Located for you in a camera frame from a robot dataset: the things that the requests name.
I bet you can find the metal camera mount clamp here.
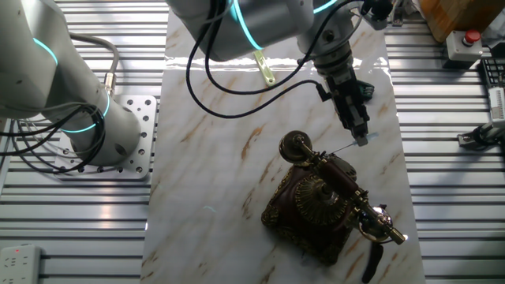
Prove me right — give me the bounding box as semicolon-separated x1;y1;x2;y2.
457;121;505;151

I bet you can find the yellow-green fly swatter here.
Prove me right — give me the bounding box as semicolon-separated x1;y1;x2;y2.
252;50;277;88

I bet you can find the brown cardboard box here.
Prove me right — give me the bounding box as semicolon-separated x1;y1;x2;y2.
418;0;505;43

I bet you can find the white power strip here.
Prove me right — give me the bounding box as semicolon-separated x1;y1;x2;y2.
0;244;43;284

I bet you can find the green hex key set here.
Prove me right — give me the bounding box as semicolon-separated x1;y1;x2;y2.
357;80;375;102

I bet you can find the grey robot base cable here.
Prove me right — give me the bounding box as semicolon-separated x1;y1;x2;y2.
69;32;121;98

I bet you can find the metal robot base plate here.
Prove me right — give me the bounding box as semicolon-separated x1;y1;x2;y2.
53;94;158;181

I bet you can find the dark phone cord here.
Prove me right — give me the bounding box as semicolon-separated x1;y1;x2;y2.
361;204;388;284

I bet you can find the small dark metal clamp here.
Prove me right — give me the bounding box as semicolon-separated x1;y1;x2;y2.
391;0;406;28

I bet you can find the black fuzzy microphone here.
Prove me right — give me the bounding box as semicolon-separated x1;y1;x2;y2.
359;0;395;22

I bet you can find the red emergency stop button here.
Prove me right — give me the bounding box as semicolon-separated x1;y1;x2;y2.
446;29;483;62

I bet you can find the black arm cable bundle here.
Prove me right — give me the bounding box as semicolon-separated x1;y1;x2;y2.
0;103;107;176

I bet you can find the black keyboard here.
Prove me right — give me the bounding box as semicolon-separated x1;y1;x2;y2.
480;58;505;88

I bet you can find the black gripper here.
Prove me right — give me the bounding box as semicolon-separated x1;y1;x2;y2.
324;73;372;148

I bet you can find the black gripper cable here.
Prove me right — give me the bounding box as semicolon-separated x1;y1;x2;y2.
185;0;376;120

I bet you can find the white crumpled sheet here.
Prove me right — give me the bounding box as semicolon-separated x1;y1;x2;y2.
481;17;505;48

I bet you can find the small blue-handled screwdriver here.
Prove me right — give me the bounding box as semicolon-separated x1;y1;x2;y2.
329;131;380;155

